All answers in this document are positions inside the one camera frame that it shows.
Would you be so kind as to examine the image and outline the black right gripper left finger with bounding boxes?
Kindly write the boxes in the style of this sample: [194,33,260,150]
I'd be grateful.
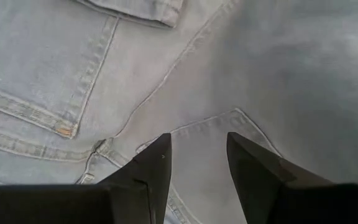
[99,133,173,224]

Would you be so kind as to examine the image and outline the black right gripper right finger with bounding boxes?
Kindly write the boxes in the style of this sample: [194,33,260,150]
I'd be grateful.
[226,132,296,224]

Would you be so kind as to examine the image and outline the light blue denim jeans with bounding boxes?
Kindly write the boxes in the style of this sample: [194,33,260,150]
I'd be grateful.
[0,0,358,224]

